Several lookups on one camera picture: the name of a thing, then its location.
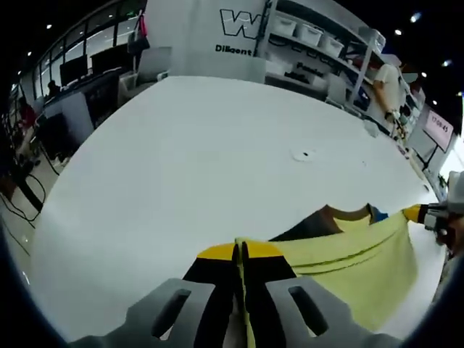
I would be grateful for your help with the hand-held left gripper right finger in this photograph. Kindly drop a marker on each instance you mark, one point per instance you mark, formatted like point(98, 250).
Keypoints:
point(290, 311)

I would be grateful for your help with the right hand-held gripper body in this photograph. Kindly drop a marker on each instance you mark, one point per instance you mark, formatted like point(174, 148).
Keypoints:
point(456, 192)

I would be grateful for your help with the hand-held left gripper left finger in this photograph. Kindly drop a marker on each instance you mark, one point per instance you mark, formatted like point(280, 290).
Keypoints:
point(170, 311)

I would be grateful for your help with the yellow blue grey garment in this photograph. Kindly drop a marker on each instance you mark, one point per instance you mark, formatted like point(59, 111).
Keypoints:
point(362, 261)

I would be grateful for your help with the pink timer screen on stand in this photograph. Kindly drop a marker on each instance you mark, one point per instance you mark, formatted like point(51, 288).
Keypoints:
point(438, 127)

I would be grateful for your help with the small white object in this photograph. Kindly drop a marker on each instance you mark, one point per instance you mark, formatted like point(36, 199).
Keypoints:
point(370, 128)

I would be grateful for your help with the white round table grommet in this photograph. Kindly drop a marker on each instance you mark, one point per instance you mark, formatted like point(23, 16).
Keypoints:
point(297, 156)

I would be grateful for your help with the grey metal shelf rack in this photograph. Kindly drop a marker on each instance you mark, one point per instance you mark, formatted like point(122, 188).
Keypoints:
point(362, 74)

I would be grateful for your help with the black office chair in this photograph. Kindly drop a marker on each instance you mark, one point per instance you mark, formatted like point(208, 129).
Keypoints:
point(54, 136)

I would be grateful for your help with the row of white storage bins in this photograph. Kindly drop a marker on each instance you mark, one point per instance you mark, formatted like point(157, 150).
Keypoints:
point(311, 32)

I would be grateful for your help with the grey desk side panel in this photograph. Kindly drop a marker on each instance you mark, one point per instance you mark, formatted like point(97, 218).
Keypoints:
point(72, 119)

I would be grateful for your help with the black desk panel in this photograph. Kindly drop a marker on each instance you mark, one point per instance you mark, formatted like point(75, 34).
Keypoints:
point(101, 101)

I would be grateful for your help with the white lettered pillar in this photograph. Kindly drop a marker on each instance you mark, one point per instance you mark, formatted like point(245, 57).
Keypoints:
point(188, 54)

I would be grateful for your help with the wide black monitor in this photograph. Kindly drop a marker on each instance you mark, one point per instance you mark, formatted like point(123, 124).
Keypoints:
point(107, 59)

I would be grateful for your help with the small black monitor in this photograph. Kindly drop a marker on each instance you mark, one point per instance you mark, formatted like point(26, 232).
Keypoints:
point(74, 69)

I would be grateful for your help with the grey hanging handbag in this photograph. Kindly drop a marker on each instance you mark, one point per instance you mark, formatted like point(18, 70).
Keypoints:
point(139, 41)

